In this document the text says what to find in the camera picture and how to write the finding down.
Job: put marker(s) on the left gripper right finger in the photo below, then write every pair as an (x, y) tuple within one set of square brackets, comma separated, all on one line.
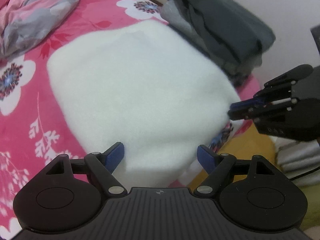
[(218, 167)]

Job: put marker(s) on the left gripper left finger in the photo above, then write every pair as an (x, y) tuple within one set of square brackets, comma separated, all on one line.
[(100, 168)]

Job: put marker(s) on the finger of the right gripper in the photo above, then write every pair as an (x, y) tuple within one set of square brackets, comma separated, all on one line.
[(246, 104), (245, 113)]

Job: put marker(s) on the white fleece deer sweater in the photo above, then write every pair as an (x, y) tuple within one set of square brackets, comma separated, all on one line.
[(144, 86)]

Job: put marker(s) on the stacked white folded items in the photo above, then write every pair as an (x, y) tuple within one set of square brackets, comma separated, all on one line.
[(299, 161)]

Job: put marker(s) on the dark grey garment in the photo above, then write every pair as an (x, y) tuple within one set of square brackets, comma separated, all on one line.
[(230, 35)]

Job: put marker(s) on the pink and blue quilt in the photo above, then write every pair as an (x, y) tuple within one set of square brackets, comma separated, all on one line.
[(25, 23)]

